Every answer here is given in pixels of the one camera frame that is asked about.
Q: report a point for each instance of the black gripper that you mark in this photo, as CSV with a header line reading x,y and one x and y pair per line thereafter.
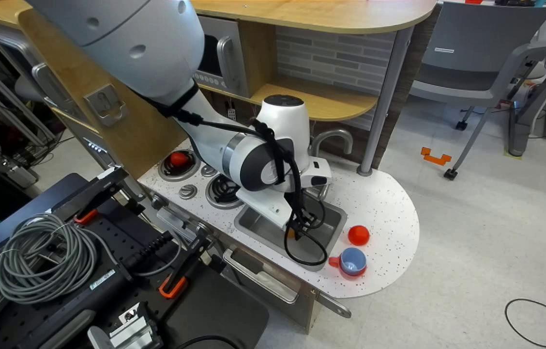
x,y
312,207

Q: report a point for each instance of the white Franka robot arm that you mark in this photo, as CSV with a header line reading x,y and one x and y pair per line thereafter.
x,y
144,46

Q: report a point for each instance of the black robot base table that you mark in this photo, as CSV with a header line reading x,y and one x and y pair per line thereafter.
x,y
221,317

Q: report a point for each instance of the gray toy sink basin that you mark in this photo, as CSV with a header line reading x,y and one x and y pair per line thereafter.
x,y
331,224

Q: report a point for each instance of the red toy cup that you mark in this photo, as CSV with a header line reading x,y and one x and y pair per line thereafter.
x,y
333,263

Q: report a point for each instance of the red toy bowl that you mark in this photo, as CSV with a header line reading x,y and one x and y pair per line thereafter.
x,y
358,236

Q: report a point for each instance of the blue toy cup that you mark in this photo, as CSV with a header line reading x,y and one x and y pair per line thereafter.
x,y
353,261

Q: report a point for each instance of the wooden toy kitchen playset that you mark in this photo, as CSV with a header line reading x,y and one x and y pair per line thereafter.
x,y
382,214

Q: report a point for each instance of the black coil stove burner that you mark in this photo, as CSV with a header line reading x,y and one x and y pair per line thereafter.
x,y
217,195
186,174

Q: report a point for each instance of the gray toy faucet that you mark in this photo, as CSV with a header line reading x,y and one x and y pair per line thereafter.
x,y
339,137

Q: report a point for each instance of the gray stove knob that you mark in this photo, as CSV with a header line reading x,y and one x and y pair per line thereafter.
x,y
207,172
188,191

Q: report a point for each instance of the red toy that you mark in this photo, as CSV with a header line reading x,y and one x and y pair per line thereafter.
x,y
178,160

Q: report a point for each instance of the gray toy microwave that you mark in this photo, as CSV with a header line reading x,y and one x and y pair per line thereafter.
x,y
221,40

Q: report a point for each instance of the light gray office chair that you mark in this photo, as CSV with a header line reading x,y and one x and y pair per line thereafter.
x,y
479,51

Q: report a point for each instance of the orange floor bracket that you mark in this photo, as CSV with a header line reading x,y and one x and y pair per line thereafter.
x,y
436,158

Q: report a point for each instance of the gray kitchen support post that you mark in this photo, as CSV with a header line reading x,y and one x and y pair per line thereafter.
x,y
386,98

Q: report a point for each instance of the silver metal bracket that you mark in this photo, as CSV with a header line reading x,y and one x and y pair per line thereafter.
x,y
128,331

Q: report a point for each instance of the aluminium frame rails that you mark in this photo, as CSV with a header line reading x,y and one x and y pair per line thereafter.
x,y
2,110

